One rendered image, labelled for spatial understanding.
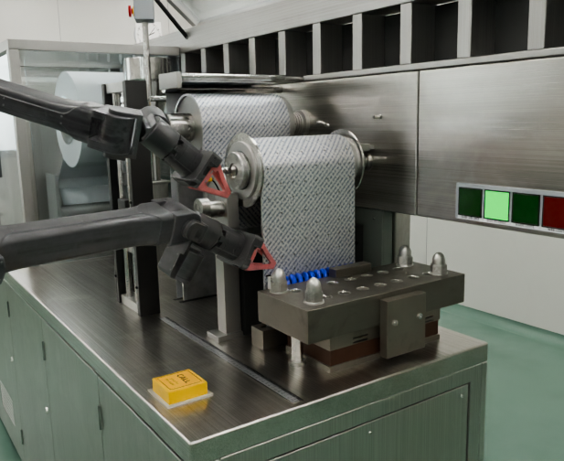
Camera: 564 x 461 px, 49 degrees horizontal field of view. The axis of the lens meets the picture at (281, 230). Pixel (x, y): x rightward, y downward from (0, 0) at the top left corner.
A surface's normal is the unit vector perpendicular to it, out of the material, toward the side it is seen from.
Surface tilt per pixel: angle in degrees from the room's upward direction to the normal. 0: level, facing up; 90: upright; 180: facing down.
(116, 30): 90
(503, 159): 90
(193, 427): 0
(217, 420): 0
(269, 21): 90
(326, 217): 90
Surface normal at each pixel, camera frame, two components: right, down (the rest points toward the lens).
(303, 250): 0.56, 0.14
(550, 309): -0.83, 0.12
